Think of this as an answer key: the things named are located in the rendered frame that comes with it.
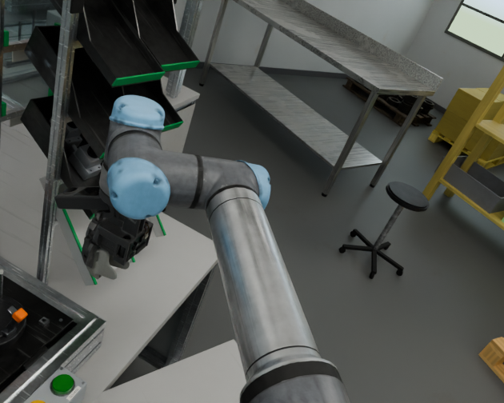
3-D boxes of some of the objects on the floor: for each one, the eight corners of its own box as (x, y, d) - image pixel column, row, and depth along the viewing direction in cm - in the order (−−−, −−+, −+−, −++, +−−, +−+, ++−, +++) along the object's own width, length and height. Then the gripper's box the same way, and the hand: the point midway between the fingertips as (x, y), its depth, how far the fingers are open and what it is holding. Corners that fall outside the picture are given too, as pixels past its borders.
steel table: (250, 85, 566) (283, -12, 505) (379, 189, 446) (443, 78, 385) (194, 82, 513) (223, -26, 452) (324, 200, 393) (387, 73, 332)
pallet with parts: (373, 87, 746) (386, 61, 723) (433, 125, 678) (449, 99, 655) (340, 85, 693) (352, 57, 669) (402, 127, 624) (418, 98, 601)
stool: (412, 269, 350) (455, 208, 318) (381, 289, 317) (426, 223, 285) (362, 229, 374) (398, 168, 343) (327, 243, 341) (363, 177, 310)
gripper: (132, 216, 70) (110, 309, 81) (164, 193, 77) (140, 281, 88) (86, 189, 71) (71, 285, 82) (122, 169, 79) (104, 259, 90)
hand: (95, 270), depth 85 cm, fingers closed
